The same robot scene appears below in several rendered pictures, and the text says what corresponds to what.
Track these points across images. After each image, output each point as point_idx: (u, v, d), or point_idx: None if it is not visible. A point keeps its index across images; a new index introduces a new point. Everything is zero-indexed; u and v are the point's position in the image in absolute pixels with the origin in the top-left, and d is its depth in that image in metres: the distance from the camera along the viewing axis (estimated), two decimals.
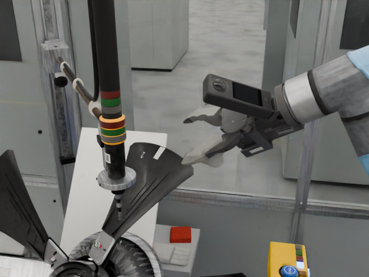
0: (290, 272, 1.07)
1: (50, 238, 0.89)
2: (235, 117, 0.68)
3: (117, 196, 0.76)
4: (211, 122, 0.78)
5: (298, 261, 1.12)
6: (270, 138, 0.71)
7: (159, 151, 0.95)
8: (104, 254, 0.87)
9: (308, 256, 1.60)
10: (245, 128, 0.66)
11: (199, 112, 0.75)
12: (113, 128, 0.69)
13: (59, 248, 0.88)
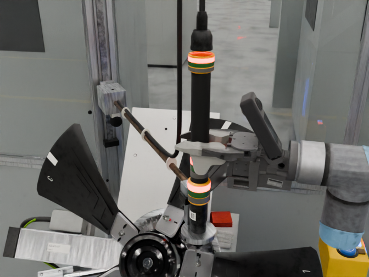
0: (348, 249, 1.07)
1: (120, 211, 0.89)
2: (246, 142, 0.72)
3: None
4: None
5: None
6: (257, 183, 0.73)
7: (225, 126, 0.94)
8: (175, 226, 0.87)
9: None
10: (253, 151, 0.69)
11: None
12: (201, 192, 0.76)
13: (129, 221, 0.88)
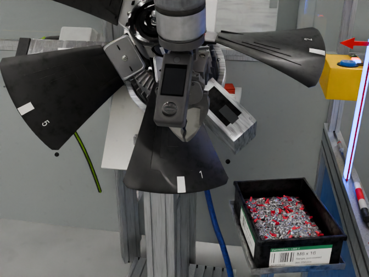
0: (348, 61, 1.10)
1: None
2: None
3: None
4: None
5: None
6: (198, 53, 0.70)
7: (318, 51, 0.86)
8: None
9: (347, 115, 1.63)
10: (202, 83, 0.65)
11: None
12: None
13: None
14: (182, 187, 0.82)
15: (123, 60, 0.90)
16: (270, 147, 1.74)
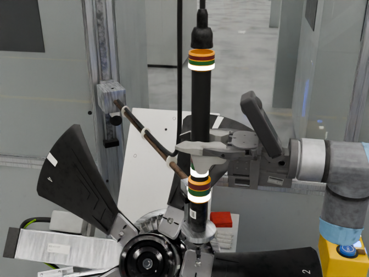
0: (348, 250, 1.07)
1: None
2: (246, 140, 0.72)
3: (197, 244, 0.83)
4: None
5: None
6: (258, 182, 0.74)
7: None
8: (191, 276, 0.84)
9: None
10: (254, 150, 0.69)
11: None
12: (202, 190, 0.76)
13: None
14: None
15: None
16: None
